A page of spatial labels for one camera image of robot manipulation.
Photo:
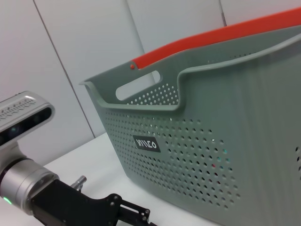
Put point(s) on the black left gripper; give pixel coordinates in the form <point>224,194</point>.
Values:
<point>70,207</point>

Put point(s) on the left wrist camera housing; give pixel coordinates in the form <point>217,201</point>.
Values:
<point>21,113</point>

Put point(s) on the grey perforated plastic storage bin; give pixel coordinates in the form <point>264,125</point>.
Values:
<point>235,117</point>

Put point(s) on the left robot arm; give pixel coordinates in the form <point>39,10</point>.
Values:
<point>21,186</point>

